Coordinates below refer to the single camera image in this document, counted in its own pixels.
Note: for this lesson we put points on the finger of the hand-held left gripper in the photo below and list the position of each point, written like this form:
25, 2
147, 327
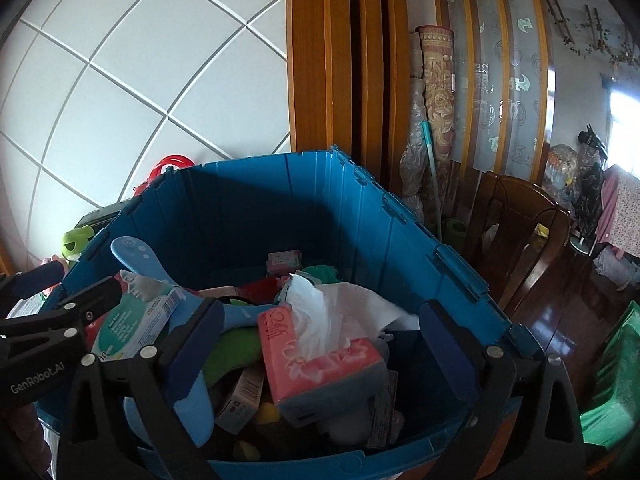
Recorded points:
35, 275
90, 297

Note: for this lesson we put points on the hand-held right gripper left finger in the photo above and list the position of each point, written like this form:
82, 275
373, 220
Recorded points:
192, 350

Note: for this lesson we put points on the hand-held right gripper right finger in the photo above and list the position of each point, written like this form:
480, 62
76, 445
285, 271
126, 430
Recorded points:
445, 355

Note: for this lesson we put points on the small red white box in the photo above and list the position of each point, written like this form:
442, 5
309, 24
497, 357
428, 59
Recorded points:
135, 320

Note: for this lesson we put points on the light blue plastic paddle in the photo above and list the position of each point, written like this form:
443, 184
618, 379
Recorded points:
132, 255

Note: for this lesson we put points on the small white black box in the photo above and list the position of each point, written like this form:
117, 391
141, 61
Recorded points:
240, 400

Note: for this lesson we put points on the pink tissue pack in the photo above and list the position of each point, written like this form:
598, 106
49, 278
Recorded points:
320, 375

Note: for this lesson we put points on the blue plastic storage crate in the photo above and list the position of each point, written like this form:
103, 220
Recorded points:
240, 210

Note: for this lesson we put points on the person's left hand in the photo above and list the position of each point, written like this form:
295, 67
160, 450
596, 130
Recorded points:
22, 430

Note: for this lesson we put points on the green frog plush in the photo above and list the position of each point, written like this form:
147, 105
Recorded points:
77, 242

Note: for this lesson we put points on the black rectangular box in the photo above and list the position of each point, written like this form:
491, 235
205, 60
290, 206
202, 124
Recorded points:
100, 217

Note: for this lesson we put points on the white printed paper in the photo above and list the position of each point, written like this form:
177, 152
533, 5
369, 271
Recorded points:
382, 407

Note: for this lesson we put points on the red flat item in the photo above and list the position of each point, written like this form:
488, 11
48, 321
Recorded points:
255, 290

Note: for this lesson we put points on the yellow round item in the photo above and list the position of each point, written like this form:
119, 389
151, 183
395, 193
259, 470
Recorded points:
267, 412

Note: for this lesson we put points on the small pink box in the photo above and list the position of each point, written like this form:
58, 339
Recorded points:
285, 260

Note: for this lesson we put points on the green white plastic bag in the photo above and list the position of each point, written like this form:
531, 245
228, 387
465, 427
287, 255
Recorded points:
322, 272

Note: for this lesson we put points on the red bear-face suitcase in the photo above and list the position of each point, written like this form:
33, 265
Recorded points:
159, 166

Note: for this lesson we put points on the dark wooden chair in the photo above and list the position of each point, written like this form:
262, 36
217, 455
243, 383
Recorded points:
510, 200

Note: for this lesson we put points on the green fabric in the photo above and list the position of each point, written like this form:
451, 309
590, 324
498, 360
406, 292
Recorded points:
615, 385

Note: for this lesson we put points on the wrapped grey roll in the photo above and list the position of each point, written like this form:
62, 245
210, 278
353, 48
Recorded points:
412, 160

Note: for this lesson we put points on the clear plastic bag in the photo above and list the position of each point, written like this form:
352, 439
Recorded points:
562, 165

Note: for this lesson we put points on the pink floral cloth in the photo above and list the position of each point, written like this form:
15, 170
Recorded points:
622, 205

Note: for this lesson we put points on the black hanging bag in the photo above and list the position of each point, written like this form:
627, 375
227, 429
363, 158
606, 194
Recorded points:
592, 142

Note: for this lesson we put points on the rolled patterned carpet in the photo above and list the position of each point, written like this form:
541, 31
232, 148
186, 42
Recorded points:
437, 90

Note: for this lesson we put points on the frosted glass partition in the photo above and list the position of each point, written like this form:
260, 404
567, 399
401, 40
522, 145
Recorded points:
500, 60

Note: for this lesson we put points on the orange wooden pillar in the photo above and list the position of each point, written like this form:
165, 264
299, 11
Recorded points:
320, 60

